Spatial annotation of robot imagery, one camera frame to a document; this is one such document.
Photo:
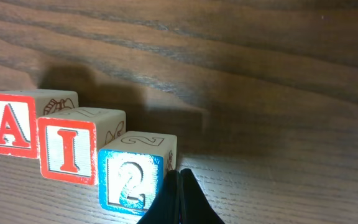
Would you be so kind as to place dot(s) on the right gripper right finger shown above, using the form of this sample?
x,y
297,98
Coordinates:
x,y
195,208

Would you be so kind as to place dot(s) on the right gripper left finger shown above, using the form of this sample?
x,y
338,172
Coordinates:
x,y
165,207

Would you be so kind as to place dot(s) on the blue number 2 block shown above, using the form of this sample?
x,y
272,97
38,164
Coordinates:
x,y
132,168

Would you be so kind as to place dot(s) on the red letter I block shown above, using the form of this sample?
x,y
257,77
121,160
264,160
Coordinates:
x,y
69,142

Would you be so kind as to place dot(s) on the red letter A block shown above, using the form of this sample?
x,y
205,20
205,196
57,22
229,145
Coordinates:
x,y
19,111

